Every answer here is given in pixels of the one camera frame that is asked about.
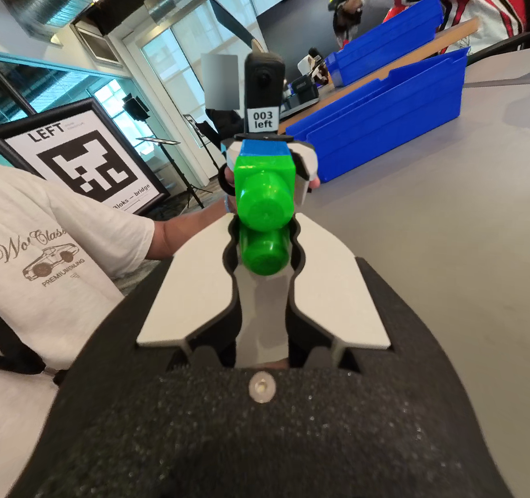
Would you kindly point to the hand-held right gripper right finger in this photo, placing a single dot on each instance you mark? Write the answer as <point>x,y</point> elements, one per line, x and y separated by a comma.
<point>335,291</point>

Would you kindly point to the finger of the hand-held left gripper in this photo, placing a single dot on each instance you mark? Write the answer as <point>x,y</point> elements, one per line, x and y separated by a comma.
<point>308,160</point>
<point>232,154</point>

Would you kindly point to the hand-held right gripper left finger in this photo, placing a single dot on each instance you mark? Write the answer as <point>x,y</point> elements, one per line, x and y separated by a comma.
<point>194,291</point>

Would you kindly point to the blue mega block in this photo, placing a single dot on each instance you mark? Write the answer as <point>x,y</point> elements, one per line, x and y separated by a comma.
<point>265,149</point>

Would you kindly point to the green mega block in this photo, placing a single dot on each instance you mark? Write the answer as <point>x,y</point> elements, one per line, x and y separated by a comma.
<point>261,212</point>

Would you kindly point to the person's left hand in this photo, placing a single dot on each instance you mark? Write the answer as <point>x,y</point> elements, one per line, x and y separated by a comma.
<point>231,183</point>

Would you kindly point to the black charger case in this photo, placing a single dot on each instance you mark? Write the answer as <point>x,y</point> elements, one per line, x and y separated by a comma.
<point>304,88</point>

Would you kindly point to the small marker sign stand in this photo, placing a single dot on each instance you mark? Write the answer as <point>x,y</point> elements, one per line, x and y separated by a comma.
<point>193,125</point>

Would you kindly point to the blue wristband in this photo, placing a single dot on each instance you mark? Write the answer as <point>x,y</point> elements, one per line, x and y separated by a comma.
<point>227,205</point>

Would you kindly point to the black and white tilted panel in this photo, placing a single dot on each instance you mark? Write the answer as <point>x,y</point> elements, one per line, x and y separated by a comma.
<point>232,20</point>

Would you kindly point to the blue storage bin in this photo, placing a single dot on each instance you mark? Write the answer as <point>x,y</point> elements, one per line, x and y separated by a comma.
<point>372,134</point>
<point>393,38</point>

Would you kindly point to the black tripod music stand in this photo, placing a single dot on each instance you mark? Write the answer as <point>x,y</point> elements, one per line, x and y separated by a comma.
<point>159,140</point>

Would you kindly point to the black studio light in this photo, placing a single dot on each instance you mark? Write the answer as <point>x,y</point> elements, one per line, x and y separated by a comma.
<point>136,107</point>

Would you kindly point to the person's white t-shirt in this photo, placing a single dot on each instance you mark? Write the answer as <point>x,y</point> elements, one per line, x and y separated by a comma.
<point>83,200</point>

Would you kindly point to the black framed marker sign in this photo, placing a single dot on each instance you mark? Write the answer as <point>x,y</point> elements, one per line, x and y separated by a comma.
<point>83,162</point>

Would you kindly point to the black badge reel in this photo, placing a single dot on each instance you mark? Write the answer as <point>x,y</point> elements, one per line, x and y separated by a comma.
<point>20,353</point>

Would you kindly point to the wooden table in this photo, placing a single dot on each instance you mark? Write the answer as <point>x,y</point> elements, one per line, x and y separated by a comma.
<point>466,30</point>

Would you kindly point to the large black wall screen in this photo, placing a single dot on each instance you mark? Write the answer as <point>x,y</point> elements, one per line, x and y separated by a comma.
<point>290,26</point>

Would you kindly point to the silver ventilation duct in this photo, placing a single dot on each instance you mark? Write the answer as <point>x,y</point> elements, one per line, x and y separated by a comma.
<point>178,5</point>
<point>62,1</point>

